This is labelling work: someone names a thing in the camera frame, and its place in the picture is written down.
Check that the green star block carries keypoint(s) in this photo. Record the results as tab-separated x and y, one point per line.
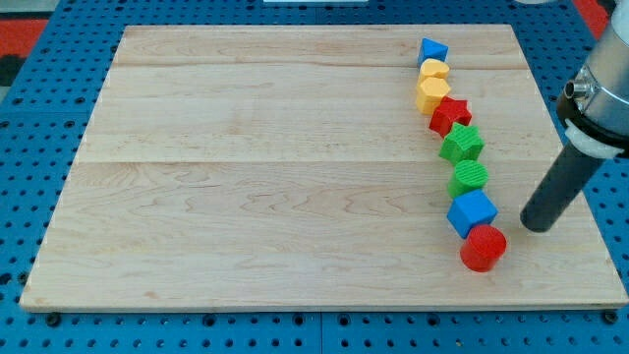
462	143

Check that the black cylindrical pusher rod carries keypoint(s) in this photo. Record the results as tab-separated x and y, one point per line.
564	180

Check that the wooden board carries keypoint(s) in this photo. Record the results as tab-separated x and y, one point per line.
264	169

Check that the blue triangle block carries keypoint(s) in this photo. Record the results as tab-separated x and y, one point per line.
431	49

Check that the blue cube block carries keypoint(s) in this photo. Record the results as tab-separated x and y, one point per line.
470	210

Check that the red cylinder block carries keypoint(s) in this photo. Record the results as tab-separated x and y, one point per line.
483	248

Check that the red star block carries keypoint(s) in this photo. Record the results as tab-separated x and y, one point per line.
447	113

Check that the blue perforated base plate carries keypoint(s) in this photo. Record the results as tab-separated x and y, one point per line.
54	58

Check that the yellow hexagon block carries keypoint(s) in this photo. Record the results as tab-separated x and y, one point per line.
430	92

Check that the yellow heart block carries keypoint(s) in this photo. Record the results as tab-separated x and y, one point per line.
433	68

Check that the green cylinder block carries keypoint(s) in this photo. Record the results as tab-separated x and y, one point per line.
468	175

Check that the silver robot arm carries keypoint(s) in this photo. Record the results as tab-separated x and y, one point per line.
593	109

